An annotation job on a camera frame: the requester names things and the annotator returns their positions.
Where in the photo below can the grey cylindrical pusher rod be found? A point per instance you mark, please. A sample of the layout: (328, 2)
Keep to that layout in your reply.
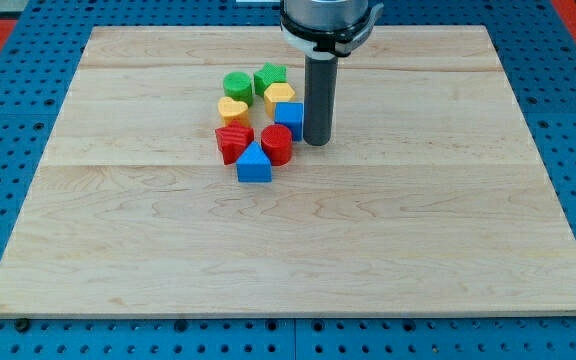
(319, 97)

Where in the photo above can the green star block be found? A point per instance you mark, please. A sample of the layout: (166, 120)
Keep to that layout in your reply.
(269, 73)

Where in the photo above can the red star block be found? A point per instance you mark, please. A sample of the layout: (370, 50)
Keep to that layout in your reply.
(232, 140)

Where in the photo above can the yellow hexagon block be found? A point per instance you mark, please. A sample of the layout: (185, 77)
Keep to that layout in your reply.
(276, 93)

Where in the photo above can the blue cube block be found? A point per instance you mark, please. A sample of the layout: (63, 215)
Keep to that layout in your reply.
(290, 114)

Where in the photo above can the green cylinder block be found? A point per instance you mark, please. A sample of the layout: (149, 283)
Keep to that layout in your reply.
(238, 86)

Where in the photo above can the red cylinder block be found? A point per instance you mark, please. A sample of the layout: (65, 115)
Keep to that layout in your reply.
(276, 142)

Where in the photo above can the yellow heart block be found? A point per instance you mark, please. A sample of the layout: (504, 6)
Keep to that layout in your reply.
(231, 110)

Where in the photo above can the blue triangle block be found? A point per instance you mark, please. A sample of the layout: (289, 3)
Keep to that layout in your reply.
(253, 165)

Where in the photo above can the wooden board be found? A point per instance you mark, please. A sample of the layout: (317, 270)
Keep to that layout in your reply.
(430, 200)

